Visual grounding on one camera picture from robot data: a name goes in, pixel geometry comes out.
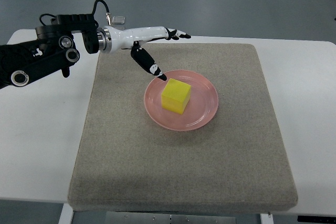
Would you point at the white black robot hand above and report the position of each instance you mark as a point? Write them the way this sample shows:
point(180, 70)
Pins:
point(111, 40)

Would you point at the yellow foam block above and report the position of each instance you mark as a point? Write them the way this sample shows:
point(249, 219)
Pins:
point(175, 96)

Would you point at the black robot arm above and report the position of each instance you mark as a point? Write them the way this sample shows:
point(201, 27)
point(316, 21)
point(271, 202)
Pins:
point(54, 49)

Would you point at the pink plastic plate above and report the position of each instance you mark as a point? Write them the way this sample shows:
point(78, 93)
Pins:
point(201, 108)

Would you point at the clear acrylic stand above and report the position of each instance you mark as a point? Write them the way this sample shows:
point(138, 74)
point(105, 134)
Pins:
point(118, 20)

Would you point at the beige fabric mat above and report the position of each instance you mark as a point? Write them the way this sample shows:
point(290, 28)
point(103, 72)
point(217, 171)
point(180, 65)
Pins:
point(214, 158)

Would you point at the white table frame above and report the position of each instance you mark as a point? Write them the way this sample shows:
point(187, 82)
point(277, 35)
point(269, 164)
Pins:
point(67, 215)

